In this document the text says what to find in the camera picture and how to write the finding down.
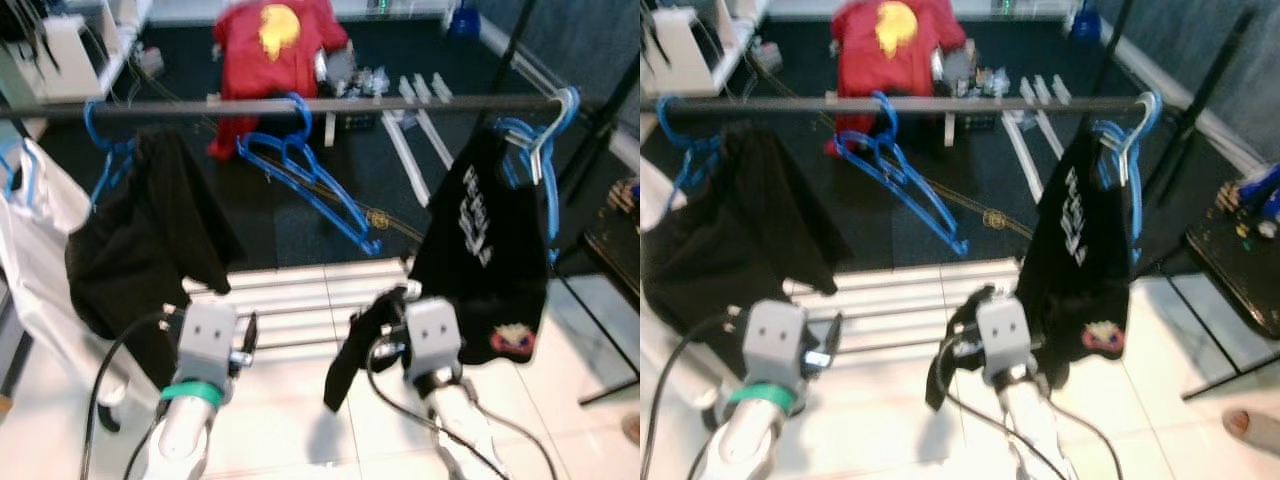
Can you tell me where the thin yellow floor cable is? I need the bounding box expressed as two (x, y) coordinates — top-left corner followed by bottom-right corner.
(140, 70), (423, 238)
(760, 60), (1031, 238)

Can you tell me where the blue plastic item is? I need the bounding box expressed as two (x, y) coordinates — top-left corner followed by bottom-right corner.
(1240, 165), (1280, 216)

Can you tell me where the small blue box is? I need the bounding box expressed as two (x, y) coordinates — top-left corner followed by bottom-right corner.
(1072, 0), (1109, 39)
(445, 0), (481, 39)

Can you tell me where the red draped cloth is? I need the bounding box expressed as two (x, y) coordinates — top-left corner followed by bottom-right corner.
(825, 0), (969, 159)
(207, 0), (349, 161)

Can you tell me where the white wire hanger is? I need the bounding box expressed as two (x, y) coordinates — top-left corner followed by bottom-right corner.
(1115, 92), (1163, 186)
(530, 88), (583, 186)

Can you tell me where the black rack top rail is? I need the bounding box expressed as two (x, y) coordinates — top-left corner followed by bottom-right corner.
(0, 93), (578, 124)
(655, 95), (1161, 115)

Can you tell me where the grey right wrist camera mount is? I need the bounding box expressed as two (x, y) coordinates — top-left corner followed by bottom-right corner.
(405, 298), (463, 381)
(977, 298), (1033, 386)

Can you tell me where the black equipment case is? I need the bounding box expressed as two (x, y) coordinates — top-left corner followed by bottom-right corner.
(320, 50), (393, 131)
(940, 50), (1011, 131)

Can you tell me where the black side table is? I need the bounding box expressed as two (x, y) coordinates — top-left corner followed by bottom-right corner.
(1185, 180), (1280, 341)
(585, 180), (641, 291)

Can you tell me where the yellow cloth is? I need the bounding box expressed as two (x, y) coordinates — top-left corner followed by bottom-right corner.
(875, 2), (919, 59)
(258, 3), (301, 61)

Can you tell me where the green tape wrist band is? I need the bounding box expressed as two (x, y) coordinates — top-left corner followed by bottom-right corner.
(160, 380), (223, 409)
(725, 385), (791, 416)

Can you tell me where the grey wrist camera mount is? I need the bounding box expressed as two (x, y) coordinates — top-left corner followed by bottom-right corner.
(977, 298), (1033, 386)
(745, 303), (809, 393)
(178, 303), (238, 386)
(405, 298), (463, 381)

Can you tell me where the long white floor tape strip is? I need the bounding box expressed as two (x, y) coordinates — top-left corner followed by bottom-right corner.
(383, 110), (431, 206)
(1000, 110), (1046, 201)

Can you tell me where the black rack bottom shelf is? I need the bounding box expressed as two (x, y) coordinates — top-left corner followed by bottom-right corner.
(185, 258), (416, 356)
(785, 258), (1021, 353)

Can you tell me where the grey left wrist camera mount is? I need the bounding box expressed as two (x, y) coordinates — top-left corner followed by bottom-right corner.
(178, 303), (238, 386)
(745, 303), (809, 393)

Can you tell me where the black shirt with white print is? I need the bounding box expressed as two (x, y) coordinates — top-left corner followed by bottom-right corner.
(925, 130), (1146, 411)
(323, 130), (561, 413)

